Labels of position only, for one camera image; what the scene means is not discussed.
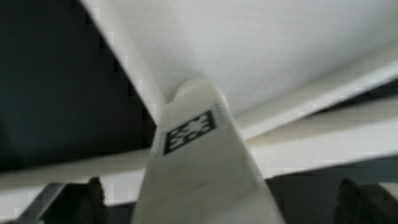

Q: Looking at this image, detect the white L-shaped obstacle fence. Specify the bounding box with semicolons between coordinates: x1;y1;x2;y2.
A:
0;96;398;222

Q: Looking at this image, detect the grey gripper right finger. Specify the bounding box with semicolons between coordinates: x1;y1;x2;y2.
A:
334;179;398;224

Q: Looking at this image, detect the white desk top tray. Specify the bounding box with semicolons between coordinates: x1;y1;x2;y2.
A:
80;0;398;137

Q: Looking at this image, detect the white leg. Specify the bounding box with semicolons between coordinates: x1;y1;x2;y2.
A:
131;77;286;224

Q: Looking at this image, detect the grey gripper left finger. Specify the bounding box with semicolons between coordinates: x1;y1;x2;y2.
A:
14;177;106;224

